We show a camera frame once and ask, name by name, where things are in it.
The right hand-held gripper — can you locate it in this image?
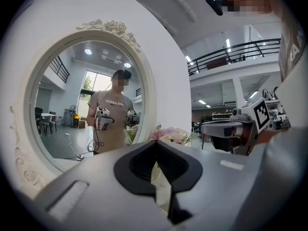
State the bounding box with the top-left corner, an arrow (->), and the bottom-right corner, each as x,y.
200,97 -> 271,156

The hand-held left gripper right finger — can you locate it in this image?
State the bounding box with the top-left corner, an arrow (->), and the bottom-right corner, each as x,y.
156,140 -> 260,231

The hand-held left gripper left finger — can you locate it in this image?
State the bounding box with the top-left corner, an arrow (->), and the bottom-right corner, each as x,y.
33,140 -> 174,231

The person's right forearm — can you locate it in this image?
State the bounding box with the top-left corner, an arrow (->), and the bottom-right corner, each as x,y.
250,128 -> 291,155

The white storage shelf unit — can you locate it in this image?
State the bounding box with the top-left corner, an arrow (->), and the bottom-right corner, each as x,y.
211,112 -> 233,124

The pink flower bouquet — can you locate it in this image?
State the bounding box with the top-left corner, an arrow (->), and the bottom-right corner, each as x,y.
150,126 -> 193,146

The black balcony railing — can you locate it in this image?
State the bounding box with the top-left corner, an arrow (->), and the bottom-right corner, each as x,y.
187,38 -> 282,76

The person's beige printed shirt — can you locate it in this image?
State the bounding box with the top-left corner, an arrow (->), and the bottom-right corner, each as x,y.
278,15 -> 307,83

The oval white framed mirror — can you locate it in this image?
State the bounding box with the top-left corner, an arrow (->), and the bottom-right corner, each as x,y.
9,19 -> 155,198

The black head-worn camera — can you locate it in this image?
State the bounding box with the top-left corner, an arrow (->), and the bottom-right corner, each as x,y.
205,0 -> 224,16

